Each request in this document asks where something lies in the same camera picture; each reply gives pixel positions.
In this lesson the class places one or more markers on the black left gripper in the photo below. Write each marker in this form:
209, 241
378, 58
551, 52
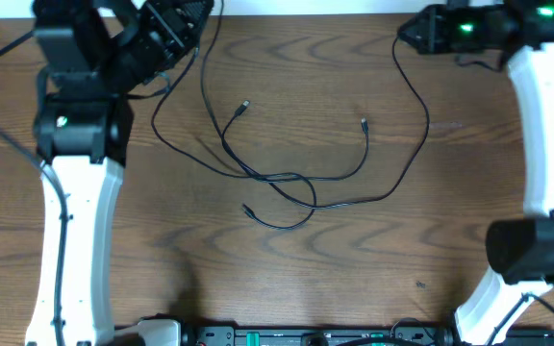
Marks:
181, 25

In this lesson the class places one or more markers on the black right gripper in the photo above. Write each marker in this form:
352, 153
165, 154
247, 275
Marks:
428, 19

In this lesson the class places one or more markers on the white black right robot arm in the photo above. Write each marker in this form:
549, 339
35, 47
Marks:
520, 252

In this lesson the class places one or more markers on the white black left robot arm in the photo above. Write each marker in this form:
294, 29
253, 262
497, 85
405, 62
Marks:
97, 53

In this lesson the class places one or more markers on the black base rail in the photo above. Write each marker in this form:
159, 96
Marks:
334, 336

